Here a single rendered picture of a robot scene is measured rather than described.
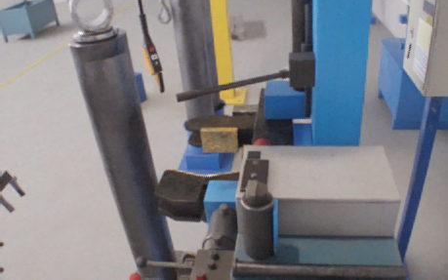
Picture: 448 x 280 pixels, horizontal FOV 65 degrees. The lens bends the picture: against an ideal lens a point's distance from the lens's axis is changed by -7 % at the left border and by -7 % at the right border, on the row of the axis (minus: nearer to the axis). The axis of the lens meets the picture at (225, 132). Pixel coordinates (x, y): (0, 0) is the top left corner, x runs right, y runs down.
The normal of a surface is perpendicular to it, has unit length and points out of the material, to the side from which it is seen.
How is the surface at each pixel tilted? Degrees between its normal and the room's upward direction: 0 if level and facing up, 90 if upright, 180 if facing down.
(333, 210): 90
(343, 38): 90
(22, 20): 90
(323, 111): 90
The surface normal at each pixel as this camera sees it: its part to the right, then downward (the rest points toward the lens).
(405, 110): -0.15, 0.51
